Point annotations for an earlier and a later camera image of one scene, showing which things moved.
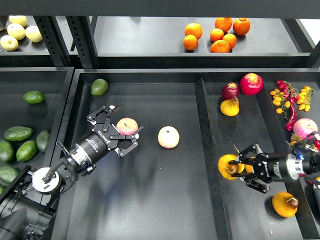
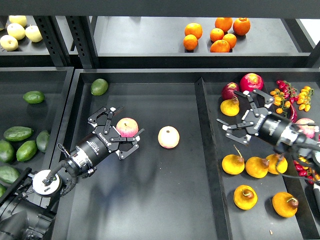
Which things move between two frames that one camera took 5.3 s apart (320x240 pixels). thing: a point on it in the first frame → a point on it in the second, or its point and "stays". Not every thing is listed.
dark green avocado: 7,174 stays
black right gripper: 268,168 → 271,127
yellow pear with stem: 227,169 → 245,197
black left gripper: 100,140 stays
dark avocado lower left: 2,188 stays
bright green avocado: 26,150 stays
